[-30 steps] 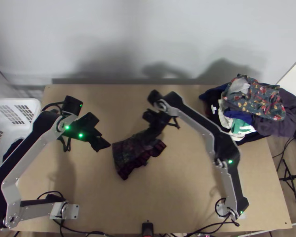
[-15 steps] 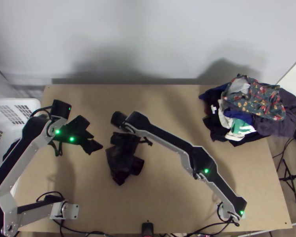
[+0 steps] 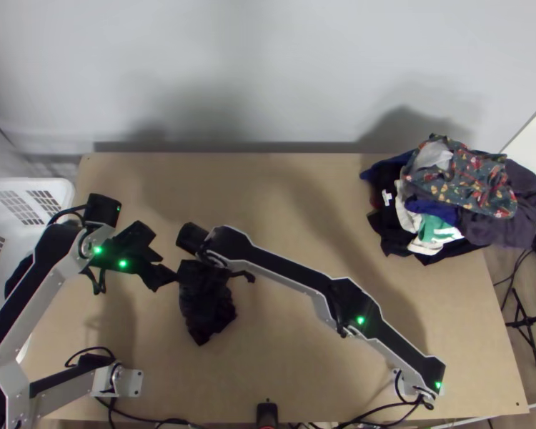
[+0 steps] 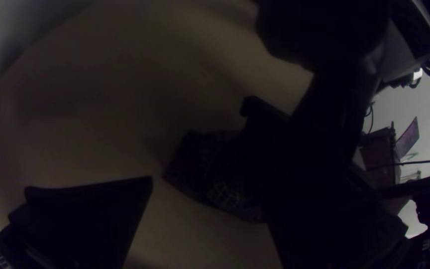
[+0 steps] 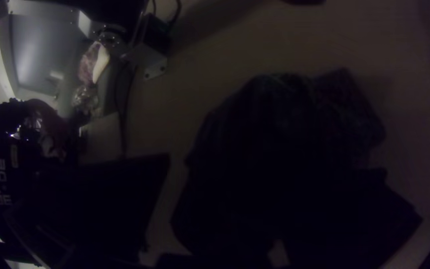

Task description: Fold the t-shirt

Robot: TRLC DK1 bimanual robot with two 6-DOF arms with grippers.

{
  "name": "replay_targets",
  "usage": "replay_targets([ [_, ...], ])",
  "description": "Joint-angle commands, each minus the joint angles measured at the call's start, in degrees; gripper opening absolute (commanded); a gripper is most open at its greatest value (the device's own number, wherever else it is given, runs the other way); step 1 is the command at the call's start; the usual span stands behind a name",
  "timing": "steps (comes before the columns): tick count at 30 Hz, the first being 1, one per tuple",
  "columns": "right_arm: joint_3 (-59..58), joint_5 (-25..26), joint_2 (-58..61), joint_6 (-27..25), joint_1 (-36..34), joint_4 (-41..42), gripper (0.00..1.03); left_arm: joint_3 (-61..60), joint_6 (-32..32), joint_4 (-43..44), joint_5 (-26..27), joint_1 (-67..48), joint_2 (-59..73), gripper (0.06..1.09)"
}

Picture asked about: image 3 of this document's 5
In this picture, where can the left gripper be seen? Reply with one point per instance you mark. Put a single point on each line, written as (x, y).
(147, 258)

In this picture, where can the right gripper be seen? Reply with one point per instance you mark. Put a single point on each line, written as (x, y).
(225, 267)

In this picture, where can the black t-shirt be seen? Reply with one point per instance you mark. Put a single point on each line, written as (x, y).
(207, 304)

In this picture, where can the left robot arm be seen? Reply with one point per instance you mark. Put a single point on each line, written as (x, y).
(49, 277)

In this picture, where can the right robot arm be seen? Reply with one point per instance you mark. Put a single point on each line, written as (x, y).
(295, 277)

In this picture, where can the white laundry basket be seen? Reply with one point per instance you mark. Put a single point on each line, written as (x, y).
(13, 205)

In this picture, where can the heap of clothes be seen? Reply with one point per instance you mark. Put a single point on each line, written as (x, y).
(455, 201)

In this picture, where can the black tripod stand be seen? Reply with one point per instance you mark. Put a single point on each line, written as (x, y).
(525, 321)

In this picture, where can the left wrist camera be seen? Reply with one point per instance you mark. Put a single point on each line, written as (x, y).
(139, 233)

